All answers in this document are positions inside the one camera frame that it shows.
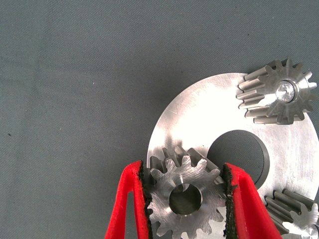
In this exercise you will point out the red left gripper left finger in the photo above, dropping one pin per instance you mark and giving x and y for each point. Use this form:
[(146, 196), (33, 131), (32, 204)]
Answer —
[(132, 179)]

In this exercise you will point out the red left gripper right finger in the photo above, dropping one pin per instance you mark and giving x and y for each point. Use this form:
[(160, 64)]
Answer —
[(244, 204)]

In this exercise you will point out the small steel spur gear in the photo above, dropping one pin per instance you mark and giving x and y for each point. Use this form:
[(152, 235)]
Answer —
[(162, 209), (269, 99), (291, 211)]

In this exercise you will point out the round metal carrier plate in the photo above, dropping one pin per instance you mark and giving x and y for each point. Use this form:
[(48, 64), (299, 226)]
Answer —
[(199, 112)]

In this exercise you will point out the dark grey table cloth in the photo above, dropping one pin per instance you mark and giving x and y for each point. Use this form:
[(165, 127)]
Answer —
[(74, 99)]

